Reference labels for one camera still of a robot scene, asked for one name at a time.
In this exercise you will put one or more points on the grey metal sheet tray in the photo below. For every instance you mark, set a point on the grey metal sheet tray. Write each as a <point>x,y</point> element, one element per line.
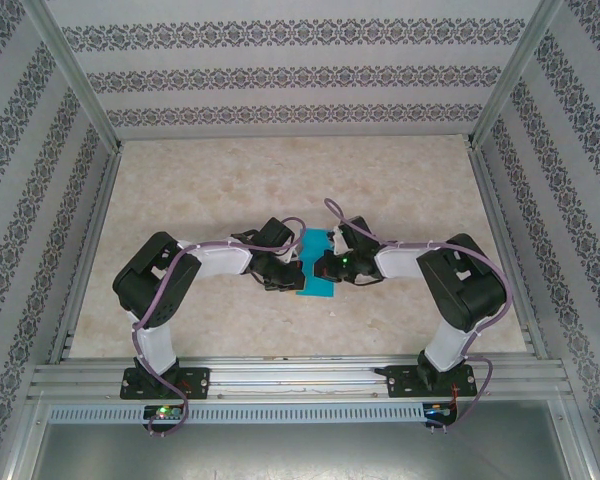
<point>300,452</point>

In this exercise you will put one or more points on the aluminium table side rail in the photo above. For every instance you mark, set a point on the aluminium table side rail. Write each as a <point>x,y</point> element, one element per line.
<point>97,225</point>
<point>500,225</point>

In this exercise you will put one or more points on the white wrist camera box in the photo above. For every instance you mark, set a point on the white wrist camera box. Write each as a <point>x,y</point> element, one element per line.
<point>339,241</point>
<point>291,255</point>

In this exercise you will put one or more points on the aluminium frame post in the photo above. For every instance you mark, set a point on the aluminium frame post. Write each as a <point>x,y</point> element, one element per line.
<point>515,70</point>
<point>70,70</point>

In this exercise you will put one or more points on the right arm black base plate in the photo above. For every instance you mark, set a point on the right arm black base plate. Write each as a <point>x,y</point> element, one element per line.
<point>400,382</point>

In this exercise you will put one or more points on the blue paper sheet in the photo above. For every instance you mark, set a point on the blue paper sheet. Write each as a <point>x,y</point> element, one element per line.
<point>317,245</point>

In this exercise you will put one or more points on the aluminium mounting rail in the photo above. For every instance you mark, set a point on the aluminium mounting rail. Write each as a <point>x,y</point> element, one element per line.
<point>300,377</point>

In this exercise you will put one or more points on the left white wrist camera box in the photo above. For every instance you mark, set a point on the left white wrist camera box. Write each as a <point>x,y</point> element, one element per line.
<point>291,255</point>

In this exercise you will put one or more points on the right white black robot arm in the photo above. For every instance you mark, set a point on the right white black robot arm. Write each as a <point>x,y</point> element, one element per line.
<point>460,290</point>

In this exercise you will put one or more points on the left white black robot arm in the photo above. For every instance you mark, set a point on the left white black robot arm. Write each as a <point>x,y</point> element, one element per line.
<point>155,280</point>

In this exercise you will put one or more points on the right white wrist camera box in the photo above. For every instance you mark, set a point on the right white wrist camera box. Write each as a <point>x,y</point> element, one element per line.
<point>339,241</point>

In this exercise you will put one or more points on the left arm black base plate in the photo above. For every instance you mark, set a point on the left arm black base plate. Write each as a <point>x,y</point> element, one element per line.
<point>197,382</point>

